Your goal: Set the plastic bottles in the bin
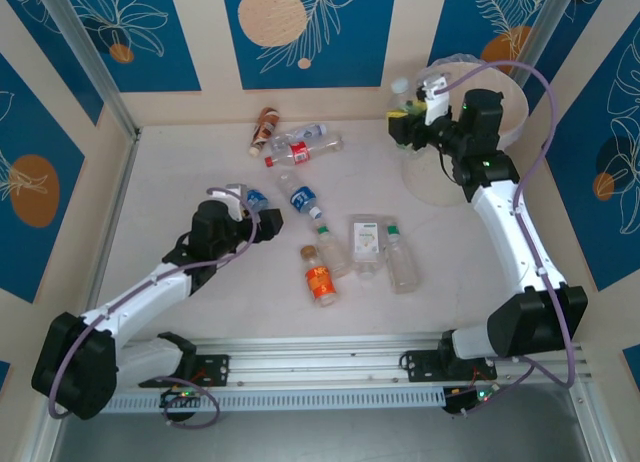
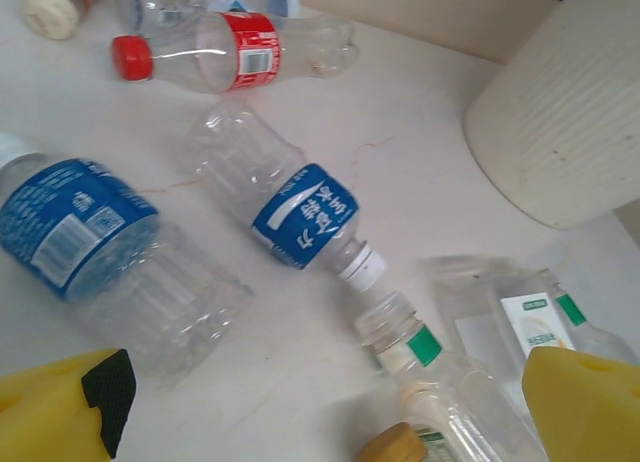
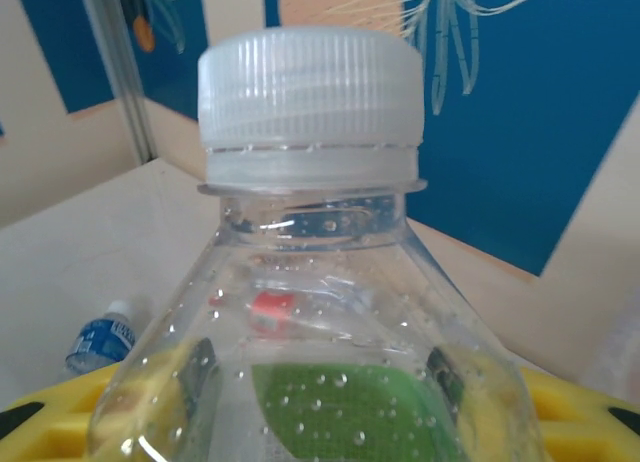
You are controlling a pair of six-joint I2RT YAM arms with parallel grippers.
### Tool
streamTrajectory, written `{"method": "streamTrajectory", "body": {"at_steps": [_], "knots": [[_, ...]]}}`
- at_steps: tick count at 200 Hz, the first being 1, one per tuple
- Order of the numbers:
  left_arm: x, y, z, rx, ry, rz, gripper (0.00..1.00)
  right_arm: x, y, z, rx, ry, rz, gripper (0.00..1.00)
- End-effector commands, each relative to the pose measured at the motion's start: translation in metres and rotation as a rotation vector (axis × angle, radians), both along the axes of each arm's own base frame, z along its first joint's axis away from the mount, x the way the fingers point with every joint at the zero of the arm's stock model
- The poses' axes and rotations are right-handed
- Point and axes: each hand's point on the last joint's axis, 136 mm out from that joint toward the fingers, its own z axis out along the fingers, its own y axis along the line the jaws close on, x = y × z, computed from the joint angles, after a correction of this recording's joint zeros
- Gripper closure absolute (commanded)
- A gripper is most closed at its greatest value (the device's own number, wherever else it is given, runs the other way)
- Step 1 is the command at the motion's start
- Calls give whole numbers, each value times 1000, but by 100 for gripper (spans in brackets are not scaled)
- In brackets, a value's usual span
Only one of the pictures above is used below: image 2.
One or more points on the cola bottle red label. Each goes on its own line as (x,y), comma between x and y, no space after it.
(250,52)

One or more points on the cream waste bin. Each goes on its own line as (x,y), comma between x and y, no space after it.
(565,132)

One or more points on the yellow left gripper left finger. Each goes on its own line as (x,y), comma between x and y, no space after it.
(45,417)

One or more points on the blue white-stripe label bottle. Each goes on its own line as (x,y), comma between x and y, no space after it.
(305,217)

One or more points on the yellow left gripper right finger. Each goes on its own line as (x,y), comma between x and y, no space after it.
(590,412)

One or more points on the clear bottle pale blue cap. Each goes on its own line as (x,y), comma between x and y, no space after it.
(165,7)

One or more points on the square bottle white label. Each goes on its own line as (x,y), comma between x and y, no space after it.
(535,322)

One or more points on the brown bottle cream cap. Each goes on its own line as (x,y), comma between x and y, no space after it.
(50,12)

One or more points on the orange juice bottle brown cap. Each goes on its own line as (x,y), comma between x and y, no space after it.
(392,444)

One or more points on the blue barcode label bottle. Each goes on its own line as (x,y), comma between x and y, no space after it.
(65,222)

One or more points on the cloudy bottle green neck band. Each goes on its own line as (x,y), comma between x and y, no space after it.
(400,332)

